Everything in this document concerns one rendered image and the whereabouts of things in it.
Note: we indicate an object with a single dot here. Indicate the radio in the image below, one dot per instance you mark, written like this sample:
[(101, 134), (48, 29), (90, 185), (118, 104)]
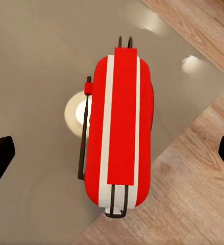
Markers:
[(118, 165)]

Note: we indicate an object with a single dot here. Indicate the coffee table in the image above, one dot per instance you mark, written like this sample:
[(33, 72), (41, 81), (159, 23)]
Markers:
[(48, 48)]

